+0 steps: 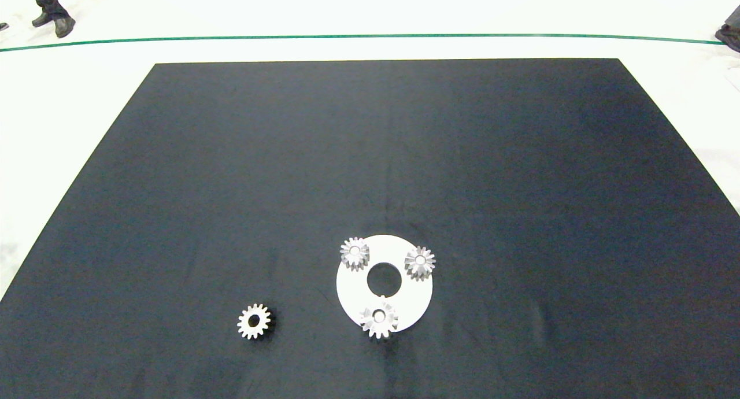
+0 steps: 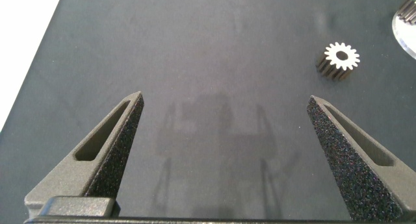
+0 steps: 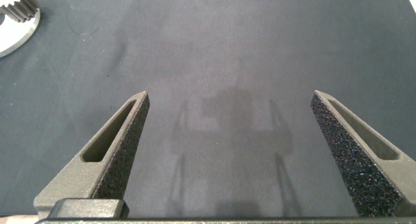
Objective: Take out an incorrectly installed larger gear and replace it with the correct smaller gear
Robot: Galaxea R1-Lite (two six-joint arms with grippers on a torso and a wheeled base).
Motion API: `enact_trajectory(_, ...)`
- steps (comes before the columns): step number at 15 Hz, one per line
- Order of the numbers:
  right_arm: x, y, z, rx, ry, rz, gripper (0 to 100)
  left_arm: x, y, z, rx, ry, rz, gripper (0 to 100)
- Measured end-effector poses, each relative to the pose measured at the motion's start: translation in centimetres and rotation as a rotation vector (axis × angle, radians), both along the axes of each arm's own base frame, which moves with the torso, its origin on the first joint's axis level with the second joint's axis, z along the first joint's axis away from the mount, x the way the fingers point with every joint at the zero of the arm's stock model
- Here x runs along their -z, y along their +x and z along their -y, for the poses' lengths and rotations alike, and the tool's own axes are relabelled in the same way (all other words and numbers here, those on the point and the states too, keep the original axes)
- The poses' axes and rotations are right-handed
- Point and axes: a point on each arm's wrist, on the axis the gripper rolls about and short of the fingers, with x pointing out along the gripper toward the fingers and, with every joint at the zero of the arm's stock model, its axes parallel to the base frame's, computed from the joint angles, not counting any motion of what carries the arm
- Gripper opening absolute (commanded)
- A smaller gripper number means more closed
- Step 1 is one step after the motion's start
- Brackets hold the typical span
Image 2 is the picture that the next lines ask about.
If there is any small steel gear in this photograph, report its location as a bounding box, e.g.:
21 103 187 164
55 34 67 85
315 42 361 82

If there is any large steel gear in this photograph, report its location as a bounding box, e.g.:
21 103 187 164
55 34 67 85
396 0 416 26

